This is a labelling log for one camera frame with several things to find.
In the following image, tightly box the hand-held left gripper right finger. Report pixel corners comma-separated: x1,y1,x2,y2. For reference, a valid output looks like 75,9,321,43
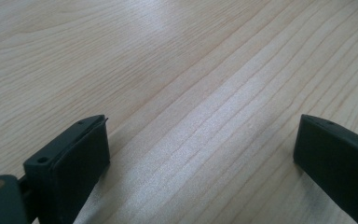
293,113,358,224

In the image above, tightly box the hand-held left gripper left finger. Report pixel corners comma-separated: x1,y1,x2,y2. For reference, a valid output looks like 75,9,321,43
22,114,111,224

